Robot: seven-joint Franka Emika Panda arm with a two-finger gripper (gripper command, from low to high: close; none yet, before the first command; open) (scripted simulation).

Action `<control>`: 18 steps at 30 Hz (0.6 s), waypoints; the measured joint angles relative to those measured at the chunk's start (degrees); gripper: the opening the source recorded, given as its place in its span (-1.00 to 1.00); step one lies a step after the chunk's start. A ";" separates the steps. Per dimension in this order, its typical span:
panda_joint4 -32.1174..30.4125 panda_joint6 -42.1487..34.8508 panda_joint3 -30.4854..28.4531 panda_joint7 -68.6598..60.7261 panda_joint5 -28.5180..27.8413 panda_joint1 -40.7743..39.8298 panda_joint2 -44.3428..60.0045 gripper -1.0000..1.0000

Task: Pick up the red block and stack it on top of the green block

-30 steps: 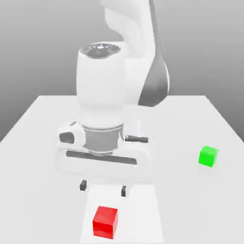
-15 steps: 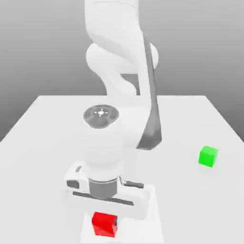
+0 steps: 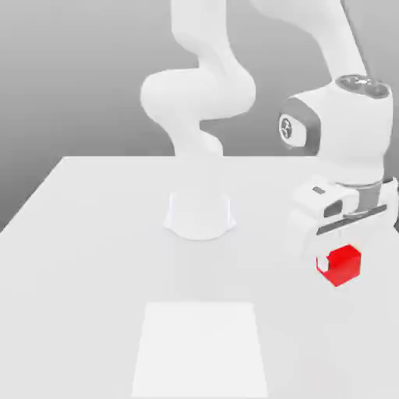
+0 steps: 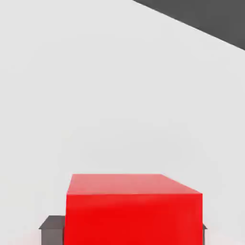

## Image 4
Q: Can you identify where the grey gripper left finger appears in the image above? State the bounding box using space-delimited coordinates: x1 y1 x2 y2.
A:
22 215 66 245

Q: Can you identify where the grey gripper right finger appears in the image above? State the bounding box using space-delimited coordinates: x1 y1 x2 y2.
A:
202 224 219 245

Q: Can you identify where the small red cube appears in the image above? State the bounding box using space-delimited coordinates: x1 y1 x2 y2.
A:
63 173 203 245

